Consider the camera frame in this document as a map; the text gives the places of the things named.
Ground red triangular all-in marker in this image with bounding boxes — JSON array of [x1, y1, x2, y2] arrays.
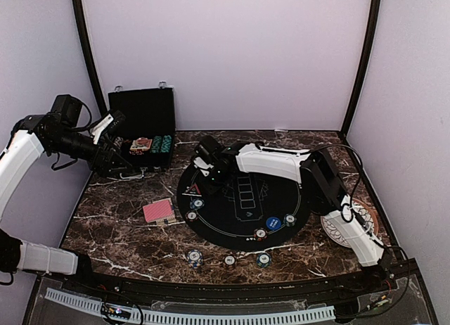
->
[[181, 184, 202, 197]]

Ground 50 chips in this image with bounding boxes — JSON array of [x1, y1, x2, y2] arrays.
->
[[190, 198, 205, 210], [284, 214, 297, 227]]

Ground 100 chips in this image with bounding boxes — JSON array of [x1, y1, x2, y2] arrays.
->
[[186, 211, 198, 222], [254, 228, 268, 241]]

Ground blue small blind button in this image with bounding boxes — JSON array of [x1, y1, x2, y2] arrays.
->
[[266, 217, 282, 231]]

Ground orange 100 chip stack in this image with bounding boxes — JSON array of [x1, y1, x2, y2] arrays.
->
[[224, 255, 236, 265]]

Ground blue chip stack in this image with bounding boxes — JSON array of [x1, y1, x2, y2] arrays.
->
[[187, 249, 203, 269]]

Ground green-blue 50 chip stack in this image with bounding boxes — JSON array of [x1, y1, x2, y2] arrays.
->
[[256, 253, 272, 268]]

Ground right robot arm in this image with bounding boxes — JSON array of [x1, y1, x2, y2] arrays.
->
[[192, 136, 390, 293]]

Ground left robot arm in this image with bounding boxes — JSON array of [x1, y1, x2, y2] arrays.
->
[[1, 94, 134, 294]]

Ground card deck in case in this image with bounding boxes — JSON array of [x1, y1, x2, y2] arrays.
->
[[129, 137, 153, 153]]

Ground black poker chip case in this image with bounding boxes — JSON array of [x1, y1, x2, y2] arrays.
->
[[108, 86, 176, 172]]

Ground green chip row left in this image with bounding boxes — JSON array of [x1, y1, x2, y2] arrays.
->
[[150, 136, 164, 153]]

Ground green chip row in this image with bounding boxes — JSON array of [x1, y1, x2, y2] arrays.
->
[[159, 135, 172, 153], [150, 136, 164, 153]]

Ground round black poker mat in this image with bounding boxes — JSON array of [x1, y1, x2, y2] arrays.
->
[[176, 160, 310, 251]]

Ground green chip row right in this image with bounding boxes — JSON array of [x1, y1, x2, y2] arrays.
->
[[159, 135, 172, 153]]

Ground red card deck in box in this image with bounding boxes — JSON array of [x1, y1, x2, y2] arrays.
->
[[143, 198, 176, 225]]

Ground floral patterned plate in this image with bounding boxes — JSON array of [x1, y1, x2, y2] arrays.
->
[[321, 198, 379, 248]]

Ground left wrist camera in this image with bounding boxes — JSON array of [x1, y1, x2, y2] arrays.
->
[[89, 110, 125, 145]]

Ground white cable duct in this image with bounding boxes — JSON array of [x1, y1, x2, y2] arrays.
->
[[44, 288, 335, 325]]

